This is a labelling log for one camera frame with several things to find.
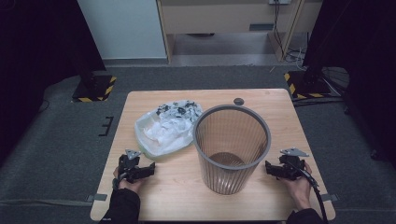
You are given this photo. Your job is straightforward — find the grey ribbed trash can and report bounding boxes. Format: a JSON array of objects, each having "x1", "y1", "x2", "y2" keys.
[{"x1": 191, "y1": 104, "x2": 272, "y2": 196}]

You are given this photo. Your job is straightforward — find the black left gripper strap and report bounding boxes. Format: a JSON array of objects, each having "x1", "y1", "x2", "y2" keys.
[{"x1": 111, "y1": 172, "x2": 126, "y2": 191}]

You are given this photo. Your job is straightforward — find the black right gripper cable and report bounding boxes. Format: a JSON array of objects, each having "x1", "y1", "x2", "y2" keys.
[{"x1": 288, "y1": 160, "x2": 330, "y2": 224}]

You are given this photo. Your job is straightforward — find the white floor cables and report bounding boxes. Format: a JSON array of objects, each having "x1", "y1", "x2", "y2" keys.
[{"x1": 284, "y1": 46, "x2": 308, "y2": 71}]

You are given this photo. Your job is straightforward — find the person's right hand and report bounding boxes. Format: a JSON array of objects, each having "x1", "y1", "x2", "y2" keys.
[{"x1": 276, "y1": 161, "x2": 314, "y2": 213}]

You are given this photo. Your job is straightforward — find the white plastic trash bag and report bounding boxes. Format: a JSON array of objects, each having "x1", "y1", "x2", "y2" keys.
[{"x1": 134, "y1": 99, "x2": 204, "y2": 161}]

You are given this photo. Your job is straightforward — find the light wooden desk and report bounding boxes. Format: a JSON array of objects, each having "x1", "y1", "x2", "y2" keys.
[{"x1": 156, "y1": 0, "x2": 324, "y2": 63}]

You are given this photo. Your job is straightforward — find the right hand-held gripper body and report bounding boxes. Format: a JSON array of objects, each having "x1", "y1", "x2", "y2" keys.
[{"x1": 277, "y1": 147, "x2": 310, "y2": 181}]

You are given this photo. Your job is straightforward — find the black stand with striped base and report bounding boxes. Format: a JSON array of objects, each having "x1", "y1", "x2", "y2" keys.
[
  {"x1": 283, "y1": 52, "x2": 332, "y2": 100},
  {"x1": 71, "y1": 46, "x2": 118, "y2": 104}
]

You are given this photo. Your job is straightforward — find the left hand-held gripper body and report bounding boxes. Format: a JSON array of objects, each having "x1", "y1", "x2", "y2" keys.
[{"x1": 118, "y1": 148, "x2": 143, "y2": 184}]

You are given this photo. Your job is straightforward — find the grey tape strip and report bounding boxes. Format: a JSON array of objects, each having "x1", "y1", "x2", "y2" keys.
[
  {"x1": 86, "y1": 192, "x2": 108, "y2": 203},
  {"x1": 320, "y1": 192, "x2": 340, "y2": 203}
]

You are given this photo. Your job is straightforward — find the black curtain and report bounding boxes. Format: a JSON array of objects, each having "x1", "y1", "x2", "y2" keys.
[
  {"x1": 0, "y1": 0, "x2": 107, "y2": 161},
  {"x1": 303, "y1": 0, "x2": 396, "y2": 171}
]

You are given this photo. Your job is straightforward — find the person's left hand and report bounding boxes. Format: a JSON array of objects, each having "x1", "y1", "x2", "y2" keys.
[{"x1": 112, "y1": 166, "x2": 145, "y2": 194}]

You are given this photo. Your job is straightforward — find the black hanging cable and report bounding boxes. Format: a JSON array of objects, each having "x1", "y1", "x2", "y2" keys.
[{"x1": 272, "y1": 0, "x2": 286, "y2": 58}]

